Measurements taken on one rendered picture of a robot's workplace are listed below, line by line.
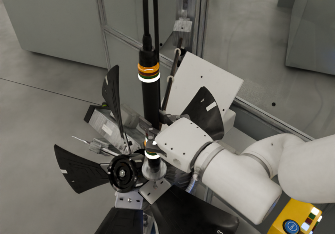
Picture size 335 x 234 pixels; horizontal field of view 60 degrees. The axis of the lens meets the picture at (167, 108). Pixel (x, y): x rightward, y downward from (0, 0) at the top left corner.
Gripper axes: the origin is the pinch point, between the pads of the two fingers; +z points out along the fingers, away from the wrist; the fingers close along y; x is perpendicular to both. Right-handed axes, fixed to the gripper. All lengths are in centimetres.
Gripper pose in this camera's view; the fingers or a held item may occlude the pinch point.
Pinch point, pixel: (152, 119)
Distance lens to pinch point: 68.9
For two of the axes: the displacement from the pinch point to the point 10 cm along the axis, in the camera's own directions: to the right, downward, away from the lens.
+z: -7.2, -4.9, 5.0
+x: 0.1, -7.2, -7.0
